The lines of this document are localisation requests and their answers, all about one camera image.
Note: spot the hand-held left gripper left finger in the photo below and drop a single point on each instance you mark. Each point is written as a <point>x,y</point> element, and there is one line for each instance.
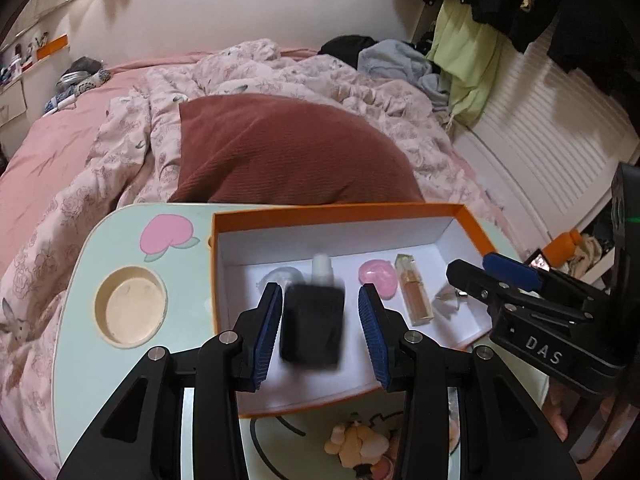
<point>267,330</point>

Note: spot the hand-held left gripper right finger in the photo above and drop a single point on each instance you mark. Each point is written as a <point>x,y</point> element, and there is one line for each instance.
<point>374,330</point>

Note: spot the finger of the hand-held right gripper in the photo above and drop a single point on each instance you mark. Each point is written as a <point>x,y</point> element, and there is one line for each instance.
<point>510,266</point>
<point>470,280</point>

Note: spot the black bottle with white cap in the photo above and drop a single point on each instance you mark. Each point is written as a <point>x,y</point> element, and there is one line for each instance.
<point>312,325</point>

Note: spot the clear heart-shaped case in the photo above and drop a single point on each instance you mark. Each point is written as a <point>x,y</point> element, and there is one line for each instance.
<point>282,276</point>

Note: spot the orange cardboard box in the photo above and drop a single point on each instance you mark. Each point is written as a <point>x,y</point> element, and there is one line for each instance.
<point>350,240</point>

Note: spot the person's right hand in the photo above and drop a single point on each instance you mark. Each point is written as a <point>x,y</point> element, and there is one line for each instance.
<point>557,410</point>

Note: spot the small silver clear trinket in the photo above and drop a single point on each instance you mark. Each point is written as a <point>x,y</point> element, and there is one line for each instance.
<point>447,297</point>

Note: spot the gold perfume bottle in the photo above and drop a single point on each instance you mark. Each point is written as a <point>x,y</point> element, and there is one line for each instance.
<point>415,295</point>

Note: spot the pink heart-shaped case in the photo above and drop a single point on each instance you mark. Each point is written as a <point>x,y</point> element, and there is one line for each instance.
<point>377,275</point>

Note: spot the beige cloth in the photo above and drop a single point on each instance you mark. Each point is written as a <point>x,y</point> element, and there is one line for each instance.
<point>590,252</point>

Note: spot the beige plush toy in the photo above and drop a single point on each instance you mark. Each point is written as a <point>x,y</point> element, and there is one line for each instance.
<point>357,445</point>

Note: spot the mint cartoon lap desk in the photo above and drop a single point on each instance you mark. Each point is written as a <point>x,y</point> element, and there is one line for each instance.
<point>125,245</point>

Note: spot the lime green garment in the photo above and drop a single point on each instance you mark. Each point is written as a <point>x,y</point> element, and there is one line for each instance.
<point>465,60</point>

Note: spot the pink floral duvet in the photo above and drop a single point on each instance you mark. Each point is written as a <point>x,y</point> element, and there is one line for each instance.
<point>125,160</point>

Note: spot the black clothing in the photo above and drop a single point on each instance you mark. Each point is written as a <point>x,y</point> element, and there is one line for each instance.
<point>345,45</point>

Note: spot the pink bed sheet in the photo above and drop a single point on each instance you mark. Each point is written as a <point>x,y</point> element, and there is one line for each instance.
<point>50,150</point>

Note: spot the patterned clothes pile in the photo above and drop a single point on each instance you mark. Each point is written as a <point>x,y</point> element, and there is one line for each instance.
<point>82,72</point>

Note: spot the white cabinet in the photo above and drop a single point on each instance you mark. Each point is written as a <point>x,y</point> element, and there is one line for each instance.
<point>12,105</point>

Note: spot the small orange shelf box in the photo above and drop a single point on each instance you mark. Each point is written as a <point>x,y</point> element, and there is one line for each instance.
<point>52,46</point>

